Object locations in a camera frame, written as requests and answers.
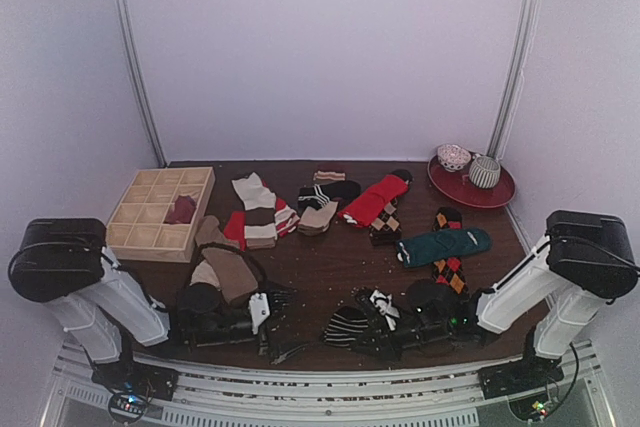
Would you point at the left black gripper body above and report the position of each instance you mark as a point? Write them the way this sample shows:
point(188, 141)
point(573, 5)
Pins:
point(218, 336)

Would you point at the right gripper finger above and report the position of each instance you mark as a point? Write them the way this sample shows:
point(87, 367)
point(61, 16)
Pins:
point(371, 312)
point(378, 344)

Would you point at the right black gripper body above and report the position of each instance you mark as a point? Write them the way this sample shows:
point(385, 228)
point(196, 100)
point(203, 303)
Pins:
point(375, 327)

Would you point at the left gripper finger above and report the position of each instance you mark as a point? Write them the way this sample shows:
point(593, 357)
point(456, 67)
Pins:
point(279, 352)
point(279, 298)

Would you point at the black striped ankle sock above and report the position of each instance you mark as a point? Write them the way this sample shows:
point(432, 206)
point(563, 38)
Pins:
point(344, 328)

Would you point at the purple magenta striped sock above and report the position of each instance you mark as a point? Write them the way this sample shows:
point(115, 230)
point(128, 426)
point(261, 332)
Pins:
point(182, 211)

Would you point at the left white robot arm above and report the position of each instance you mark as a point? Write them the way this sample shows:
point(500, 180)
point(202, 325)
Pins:
point(66, 265)

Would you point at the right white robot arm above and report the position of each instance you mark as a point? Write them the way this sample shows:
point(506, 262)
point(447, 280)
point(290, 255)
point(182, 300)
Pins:
point(584, 259)

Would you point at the red beige striped socks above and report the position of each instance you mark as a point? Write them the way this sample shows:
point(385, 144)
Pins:
point(265, 218)

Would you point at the black orange argyle sock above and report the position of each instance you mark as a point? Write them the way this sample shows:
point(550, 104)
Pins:
point(449, 271)

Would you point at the brown beige sock pair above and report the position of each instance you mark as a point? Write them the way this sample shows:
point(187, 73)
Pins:
point(221, 267)

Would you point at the dark green sock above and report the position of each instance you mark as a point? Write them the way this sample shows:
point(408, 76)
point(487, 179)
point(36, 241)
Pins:
point(425, 249)

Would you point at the brown argyle sock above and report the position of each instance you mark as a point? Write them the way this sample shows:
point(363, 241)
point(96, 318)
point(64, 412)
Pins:
point(386, 228)

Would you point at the tan ankle sock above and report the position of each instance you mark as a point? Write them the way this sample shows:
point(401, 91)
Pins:
point(317, 221)

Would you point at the black white striped sock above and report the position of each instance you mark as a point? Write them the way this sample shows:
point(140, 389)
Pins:
point(320, 195)

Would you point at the red sock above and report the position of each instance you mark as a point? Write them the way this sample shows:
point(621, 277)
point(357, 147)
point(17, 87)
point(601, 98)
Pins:
point(366, 208)

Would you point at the wooden compartment box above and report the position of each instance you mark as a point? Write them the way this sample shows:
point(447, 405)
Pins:
point(136, 230)

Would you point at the beige striped folded sock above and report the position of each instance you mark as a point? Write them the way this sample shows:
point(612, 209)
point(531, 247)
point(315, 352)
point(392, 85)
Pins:
point(328, 176)

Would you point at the striped grey cup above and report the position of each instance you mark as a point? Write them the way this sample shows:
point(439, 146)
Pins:
point(484, 172)

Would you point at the patterned white bowl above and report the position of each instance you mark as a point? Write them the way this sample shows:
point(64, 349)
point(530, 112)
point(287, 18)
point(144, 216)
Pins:
point(452, 157)

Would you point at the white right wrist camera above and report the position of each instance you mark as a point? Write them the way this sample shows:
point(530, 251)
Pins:
point(384, 305)

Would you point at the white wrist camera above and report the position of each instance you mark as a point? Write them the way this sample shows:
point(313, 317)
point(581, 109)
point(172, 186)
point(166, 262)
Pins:
point(259, 309)
point(384, 305)

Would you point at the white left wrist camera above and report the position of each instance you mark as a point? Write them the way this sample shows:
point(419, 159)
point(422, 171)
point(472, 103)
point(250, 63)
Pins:
point(259, 309)

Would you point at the aluminium front rail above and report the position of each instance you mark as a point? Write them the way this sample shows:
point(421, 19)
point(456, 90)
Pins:
point(227, 396)

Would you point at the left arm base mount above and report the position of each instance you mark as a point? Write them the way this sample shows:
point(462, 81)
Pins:
point(133, 386)

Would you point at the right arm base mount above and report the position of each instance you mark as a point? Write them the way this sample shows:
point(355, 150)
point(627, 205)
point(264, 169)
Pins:
point(531, 372)

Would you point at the left aluminium corner post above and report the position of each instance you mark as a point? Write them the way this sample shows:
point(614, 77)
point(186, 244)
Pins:
point(137, 82)

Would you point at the aluminium corner post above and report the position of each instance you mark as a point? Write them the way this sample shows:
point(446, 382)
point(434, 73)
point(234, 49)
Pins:
point(137, 82)
point(524, 35)

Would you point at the right aluminium corner post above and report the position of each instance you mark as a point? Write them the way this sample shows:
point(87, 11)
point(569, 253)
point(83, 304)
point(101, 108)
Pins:
point(524, 35)

